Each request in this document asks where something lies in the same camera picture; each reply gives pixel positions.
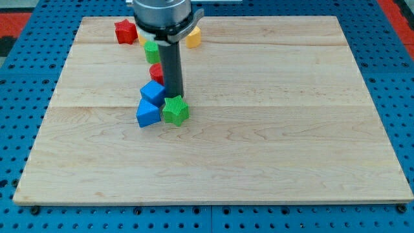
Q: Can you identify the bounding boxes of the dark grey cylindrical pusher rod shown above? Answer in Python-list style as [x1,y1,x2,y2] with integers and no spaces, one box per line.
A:
[158,43,184,98]

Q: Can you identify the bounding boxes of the blue triangle block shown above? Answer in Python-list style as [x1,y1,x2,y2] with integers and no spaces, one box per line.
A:
[136,98,161,128]

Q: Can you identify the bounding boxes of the yellow block behind arm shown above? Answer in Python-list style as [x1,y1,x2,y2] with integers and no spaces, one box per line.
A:
[137,30,147,47]

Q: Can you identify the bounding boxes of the blue cube block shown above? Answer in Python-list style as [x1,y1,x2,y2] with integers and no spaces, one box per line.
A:
[140,80,166,107]

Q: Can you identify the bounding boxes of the red cylinder block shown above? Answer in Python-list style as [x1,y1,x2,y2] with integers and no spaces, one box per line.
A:
[149,63,164,85]

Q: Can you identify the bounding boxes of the green cylinder block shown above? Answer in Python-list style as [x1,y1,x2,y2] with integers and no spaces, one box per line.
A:
[144,41,160,64]

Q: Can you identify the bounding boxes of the yellow half-round block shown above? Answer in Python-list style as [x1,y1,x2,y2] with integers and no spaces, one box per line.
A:
[185,26,201,49]

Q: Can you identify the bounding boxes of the red star block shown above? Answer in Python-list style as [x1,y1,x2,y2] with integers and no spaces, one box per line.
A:
[114,19,138,45]

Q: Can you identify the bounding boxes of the green star block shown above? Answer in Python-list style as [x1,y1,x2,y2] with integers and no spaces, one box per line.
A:
[162,95,190,126]

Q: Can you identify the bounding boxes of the light wooden board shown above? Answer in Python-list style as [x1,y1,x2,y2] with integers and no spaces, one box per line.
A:
[14,16,413,206]

